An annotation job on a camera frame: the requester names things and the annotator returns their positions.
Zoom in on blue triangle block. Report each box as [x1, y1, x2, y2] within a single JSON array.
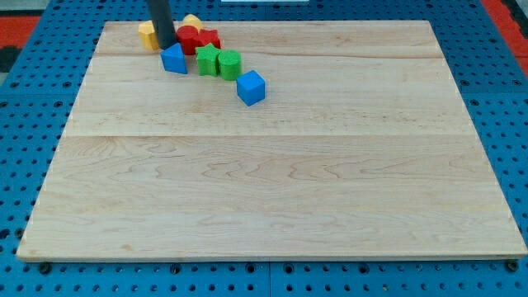
[[160, 43, 188, 74]]

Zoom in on blue cube block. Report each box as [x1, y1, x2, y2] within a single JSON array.
[[236, 70, 266, 106]]

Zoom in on green cylinder block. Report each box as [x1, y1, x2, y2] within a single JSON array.
[[218, 49, 242, 81]]

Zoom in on light wooden board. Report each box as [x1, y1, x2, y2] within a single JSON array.
[[16, 21, 527, 262]]

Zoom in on green star block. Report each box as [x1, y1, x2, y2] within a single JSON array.
[[196, 43, 221, 77]]

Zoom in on red star block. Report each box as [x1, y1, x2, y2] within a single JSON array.
[[196, 29, 221, 49]]

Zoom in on red cylinder block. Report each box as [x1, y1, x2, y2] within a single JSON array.
[[177, 26, 199, 55]]

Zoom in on yellow rounded block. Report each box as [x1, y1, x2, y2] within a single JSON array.
[[181, 14, 204, 31]]

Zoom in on yellow hexagon block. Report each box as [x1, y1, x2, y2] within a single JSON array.
[[138, 21, 159, 50]]

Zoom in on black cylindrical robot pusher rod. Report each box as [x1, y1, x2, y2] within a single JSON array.
[[146, 0, 177, 50]]

